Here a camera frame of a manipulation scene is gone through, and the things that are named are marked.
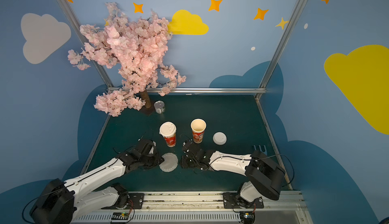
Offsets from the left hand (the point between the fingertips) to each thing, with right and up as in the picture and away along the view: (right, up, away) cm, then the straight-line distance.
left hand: (165, 158), depth 84 cm
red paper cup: (+2, +9, +3) cm, 10 cm away
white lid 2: (+33, +9, +12) cm, 36 cm away
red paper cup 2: (+18, +18, +4) cm, 26 cm away
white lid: (+2, +17, -2) cm, 17 cm away
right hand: (+10, -1, -1) cm, 10 cm away
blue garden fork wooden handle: (+60, +3, +7) cm, 60 cm away
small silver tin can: (-9, +30, +24) cm, 39 cm away
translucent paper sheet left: (+2, -4, +2) cm, 5 cm away
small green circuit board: (-20, -26, -11) cm, 34 cm away
